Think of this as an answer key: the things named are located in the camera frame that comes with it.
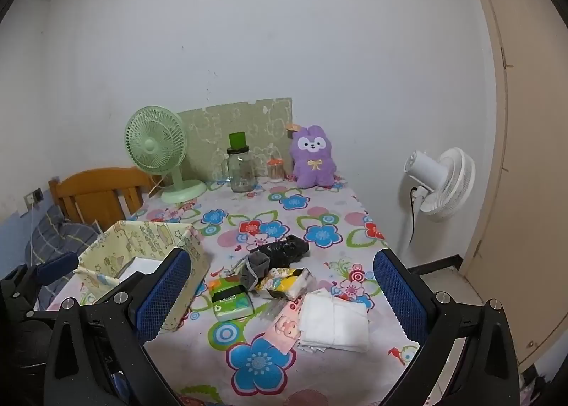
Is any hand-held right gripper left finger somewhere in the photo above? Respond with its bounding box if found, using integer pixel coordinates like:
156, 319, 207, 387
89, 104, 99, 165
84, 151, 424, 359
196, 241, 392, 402
43, 247, 192, 406

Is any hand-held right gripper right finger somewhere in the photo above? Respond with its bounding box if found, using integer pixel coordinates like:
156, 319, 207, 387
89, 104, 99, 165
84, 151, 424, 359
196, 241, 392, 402
373, 248, 521, 406

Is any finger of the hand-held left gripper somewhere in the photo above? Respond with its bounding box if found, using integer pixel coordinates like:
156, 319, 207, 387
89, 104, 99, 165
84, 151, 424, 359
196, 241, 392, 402
38, 252, 80, 286

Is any yellow printed fabric storage box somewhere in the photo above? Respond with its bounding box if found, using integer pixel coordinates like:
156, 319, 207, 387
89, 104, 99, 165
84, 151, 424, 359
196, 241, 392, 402
77, 220, 209, 331

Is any green tissue packet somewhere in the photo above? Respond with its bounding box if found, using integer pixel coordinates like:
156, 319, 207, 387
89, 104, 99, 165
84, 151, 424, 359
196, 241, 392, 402
208, 277, 256, 322

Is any white cloth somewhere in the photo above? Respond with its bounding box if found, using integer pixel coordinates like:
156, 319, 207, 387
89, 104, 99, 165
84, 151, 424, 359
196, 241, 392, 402
296, 290, 370, 353

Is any grey sock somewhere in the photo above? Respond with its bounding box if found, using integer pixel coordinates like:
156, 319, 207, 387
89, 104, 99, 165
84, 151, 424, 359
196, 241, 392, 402
240, 252, 272, 292

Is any yellow cartoon tissue packet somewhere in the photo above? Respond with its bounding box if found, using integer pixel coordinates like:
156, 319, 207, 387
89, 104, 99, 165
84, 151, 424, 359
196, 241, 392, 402
260, 267, 311, 301

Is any pink cartoon packet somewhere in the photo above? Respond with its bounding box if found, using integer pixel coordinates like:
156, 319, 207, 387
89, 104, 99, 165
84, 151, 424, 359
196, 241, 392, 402
262, 300, 307, 351

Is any black plastic bag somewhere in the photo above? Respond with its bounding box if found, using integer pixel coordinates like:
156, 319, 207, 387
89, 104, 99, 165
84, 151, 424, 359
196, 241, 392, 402
249, 234, 310, 268

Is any grey plaid pillow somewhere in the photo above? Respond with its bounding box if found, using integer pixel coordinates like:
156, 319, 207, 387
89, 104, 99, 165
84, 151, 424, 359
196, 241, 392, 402
24, 204, 103, 265

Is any wooden chair back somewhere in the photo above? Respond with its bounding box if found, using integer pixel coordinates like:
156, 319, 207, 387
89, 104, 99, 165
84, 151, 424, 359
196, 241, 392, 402
48, 166, 163, 227

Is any white standing fan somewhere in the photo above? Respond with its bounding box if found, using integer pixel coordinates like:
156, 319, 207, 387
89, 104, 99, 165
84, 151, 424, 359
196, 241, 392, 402
402, 147, 476, 251

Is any glass jar with green lid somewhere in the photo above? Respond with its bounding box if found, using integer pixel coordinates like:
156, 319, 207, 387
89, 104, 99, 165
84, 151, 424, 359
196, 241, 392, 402
226, 132, 257, 194

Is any green desk fan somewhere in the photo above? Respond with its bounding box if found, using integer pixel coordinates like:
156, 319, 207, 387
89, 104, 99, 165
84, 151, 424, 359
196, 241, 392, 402
124, 106, 207, 205

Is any purple plush bunny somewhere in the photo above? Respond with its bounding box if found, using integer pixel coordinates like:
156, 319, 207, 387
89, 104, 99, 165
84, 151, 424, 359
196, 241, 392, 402
286, 122, 338, 189

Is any beige door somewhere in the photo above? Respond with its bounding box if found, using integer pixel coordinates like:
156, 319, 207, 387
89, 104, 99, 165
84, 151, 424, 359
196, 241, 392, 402
457, 0, 568, 367

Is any black fan cable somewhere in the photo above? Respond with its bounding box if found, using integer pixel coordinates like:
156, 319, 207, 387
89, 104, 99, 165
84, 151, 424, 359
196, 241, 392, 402
407, 186, 421, 248

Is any green printed wall board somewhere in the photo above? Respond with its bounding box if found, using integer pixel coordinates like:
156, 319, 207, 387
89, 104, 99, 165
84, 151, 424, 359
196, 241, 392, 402
177, 98, 294, 182

